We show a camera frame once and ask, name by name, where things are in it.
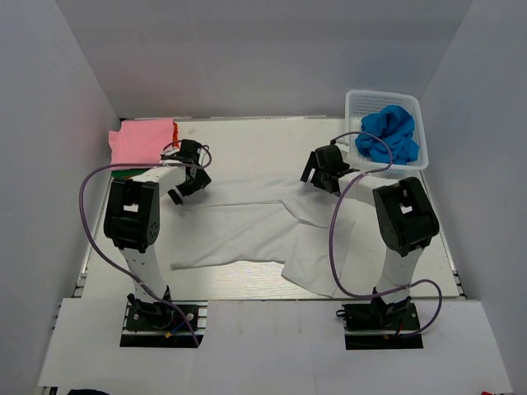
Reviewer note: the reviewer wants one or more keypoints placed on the white plastic basket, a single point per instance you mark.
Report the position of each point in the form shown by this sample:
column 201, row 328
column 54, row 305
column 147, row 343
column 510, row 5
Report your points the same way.
column 361, row 103

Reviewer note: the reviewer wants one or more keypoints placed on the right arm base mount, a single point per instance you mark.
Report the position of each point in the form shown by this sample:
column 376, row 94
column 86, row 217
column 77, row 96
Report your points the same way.
column 366, row 330

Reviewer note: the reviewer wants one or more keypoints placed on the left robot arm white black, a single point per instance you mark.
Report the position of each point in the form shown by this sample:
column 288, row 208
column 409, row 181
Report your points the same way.
column 133, row 212

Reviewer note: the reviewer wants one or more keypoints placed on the green folded t shirt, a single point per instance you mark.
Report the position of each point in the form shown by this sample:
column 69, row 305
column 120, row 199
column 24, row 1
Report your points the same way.
column 126, row 173

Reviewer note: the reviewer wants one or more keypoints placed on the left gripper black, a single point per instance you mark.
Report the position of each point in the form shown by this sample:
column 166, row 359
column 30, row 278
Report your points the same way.
column 201, row 180

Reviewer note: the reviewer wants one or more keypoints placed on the white t shirt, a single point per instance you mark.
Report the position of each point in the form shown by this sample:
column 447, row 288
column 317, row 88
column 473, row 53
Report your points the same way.
column 275, row 218

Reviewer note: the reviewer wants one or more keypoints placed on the pink folded t shirt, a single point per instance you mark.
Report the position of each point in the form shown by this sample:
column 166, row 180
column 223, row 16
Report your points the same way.
column 140, row 141

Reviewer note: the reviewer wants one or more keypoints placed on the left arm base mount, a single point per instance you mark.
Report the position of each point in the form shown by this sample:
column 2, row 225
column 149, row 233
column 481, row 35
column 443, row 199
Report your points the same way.
column 155, row 325

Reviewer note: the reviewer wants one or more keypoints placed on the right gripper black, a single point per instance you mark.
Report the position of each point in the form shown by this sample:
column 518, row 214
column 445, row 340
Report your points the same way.
column 314, row 164

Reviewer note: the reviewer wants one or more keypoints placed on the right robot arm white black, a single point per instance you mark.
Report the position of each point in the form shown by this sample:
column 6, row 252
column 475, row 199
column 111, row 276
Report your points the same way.
column 406, row 219

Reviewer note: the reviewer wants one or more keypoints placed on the orange folded t shirt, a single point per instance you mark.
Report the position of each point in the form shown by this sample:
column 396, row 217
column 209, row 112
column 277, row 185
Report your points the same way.
column 175, row 132

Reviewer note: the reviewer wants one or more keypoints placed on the blue t shirt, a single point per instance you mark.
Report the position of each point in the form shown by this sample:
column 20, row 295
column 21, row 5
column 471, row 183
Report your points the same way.
column 388, row 136

